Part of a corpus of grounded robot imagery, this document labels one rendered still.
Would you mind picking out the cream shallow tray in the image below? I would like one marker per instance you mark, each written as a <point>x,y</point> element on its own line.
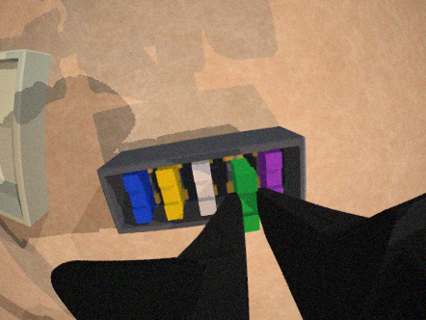
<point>23,88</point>

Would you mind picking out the purple fuse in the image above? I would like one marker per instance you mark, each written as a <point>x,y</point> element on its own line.
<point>270,165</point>

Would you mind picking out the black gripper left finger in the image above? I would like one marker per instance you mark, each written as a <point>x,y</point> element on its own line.
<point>207,281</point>

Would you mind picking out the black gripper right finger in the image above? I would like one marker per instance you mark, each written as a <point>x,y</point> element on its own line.
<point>334,263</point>

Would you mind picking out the dark grey fuse block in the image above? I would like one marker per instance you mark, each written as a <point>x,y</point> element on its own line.
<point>153,187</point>

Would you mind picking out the white fuse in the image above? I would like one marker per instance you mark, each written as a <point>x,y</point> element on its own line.
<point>204,182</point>

